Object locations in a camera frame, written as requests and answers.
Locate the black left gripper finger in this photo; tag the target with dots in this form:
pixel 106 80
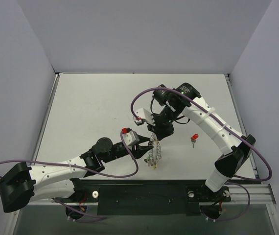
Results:
pixel 140 151
pixel 142 139

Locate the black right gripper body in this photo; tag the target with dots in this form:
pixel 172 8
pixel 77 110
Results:
pixel 163 129

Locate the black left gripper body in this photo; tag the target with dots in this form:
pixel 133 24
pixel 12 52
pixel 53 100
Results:
pixel 134 147

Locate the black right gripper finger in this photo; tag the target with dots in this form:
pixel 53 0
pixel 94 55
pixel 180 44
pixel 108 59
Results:
pixel 164 132
pixel 151 128

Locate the metal disc key organizer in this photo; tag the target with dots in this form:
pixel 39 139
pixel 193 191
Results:
pixel 154 154

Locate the red tag key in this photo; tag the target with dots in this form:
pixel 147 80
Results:
pixel 193 139

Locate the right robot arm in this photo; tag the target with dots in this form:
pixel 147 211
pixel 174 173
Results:
pixel 187 101

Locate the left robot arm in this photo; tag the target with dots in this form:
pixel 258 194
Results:
pixel 25 183

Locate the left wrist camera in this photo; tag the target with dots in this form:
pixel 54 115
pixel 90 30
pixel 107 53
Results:
pixel 129 137

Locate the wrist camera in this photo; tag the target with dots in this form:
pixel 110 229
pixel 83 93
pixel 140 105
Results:
pixel 129 137
pixel 142 116

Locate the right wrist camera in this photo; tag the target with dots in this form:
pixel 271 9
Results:
pixel 142 116

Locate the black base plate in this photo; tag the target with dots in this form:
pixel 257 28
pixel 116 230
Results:
pixel 145 197

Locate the aluminium table edge rail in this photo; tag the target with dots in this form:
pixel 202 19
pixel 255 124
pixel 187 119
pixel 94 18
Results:
pixel 227 78

